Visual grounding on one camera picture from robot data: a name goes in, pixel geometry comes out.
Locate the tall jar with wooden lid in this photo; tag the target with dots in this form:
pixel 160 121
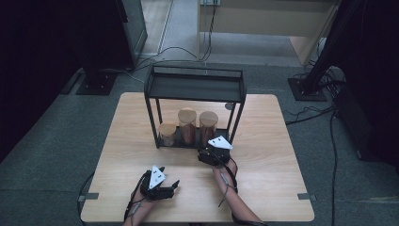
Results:
pixel 208 121

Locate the black stand with square base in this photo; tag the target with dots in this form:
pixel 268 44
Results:
pixel 96 83

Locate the dark box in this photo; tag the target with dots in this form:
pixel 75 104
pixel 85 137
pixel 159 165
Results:
pixel 360 125

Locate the person's right hand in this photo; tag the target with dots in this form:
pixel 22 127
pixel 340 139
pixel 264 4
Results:
pixel 227 172

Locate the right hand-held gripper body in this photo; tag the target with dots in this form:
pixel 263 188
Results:
pixel 221 142

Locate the black metal two-tier rack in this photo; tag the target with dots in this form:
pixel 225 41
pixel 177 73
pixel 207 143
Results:
pixel 194 88

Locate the light wooden desk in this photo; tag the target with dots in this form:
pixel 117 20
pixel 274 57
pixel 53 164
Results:
pixel 266 19

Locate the grey cabinet panel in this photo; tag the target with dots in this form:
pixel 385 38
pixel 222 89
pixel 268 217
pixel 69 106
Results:
pixel 135 28

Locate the short jar with wooden lid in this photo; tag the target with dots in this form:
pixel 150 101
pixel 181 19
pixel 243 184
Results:
pixel 167 130

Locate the white power strip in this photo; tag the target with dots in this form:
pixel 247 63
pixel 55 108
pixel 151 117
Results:
pixel 209 2

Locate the grey tape strip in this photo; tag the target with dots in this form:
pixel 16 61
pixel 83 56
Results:
pixel 88 196
pixel 306 196

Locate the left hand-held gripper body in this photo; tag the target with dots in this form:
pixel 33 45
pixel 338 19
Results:
pixel 156 179

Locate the person's left hand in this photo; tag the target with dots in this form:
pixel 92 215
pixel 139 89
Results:
pixel 139 201

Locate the black post with square base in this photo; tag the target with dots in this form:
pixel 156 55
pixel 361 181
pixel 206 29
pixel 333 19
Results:
pixel 309 89

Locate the medium jar with wooden lid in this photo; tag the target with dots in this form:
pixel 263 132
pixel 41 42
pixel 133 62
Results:
pixel 187 117

